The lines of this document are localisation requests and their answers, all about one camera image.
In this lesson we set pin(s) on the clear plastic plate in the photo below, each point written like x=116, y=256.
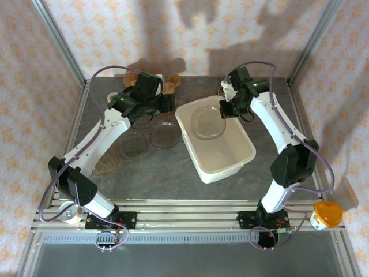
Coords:
x=164, y=135
x=206, y=127
x=133, y=145

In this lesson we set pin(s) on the white plastic bin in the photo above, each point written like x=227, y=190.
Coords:
x=225, y=161

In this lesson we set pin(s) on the large brownish clear plate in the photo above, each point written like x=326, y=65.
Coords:
x=108, y=164

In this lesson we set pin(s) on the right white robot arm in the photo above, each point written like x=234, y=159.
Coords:
x=276, y=124

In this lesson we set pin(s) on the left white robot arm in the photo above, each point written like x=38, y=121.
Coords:
x=95, y=138

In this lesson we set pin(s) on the yellow black pliers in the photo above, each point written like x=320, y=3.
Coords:
x=218, y=91

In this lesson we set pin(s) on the tan teddy bear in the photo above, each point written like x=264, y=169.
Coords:
x=129, y=78

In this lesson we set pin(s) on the large clear glass plate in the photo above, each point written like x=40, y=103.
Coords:
x=145, y=124

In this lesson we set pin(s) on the masking tape roll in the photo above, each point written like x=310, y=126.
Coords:
x=112, y=96

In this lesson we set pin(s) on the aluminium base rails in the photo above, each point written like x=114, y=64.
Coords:
x=184, y=213

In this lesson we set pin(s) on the small green circuit board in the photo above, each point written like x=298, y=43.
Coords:
x=284, y=231

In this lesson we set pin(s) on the cup with orange lid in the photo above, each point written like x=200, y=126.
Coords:
x=327, y=213

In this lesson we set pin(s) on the silver drink can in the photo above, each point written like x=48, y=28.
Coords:
x=67, y=215

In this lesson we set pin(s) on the grey metal panel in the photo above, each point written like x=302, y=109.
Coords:
x=184, y=256

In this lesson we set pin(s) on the aluminium frame post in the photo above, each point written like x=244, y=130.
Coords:
x=314, y=40
x=63, y=40

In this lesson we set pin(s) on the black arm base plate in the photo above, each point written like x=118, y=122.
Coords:
x=129, y=220
x=245, y=220

